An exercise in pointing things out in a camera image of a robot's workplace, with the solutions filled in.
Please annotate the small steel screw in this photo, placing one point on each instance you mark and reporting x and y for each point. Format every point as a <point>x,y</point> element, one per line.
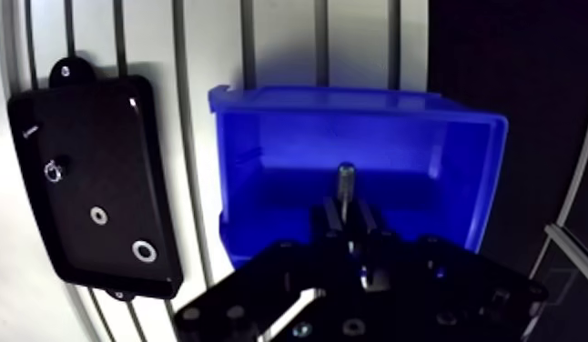
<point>30,131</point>

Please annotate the blue bin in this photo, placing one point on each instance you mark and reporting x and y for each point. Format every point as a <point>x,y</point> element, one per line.
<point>294,143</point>

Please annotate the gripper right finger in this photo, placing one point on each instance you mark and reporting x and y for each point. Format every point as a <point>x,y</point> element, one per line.
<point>466,281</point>

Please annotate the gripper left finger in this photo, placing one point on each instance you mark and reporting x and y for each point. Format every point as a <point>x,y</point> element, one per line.
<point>256,286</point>

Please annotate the steel bearing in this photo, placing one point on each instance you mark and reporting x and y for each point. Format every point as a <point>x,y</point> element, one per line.
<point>144,250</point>

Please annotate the black tray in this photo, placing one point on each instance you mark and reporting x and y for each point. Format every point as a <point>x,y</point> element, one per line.
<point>107,157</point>

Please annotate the long steel bolt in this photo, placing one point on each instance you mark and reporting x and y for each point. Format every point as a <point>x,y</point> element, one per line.
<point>345,187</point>

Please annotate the short steel bolt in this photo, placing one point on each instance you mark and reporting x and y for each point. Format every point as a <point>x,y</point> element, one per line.
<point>54,170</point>

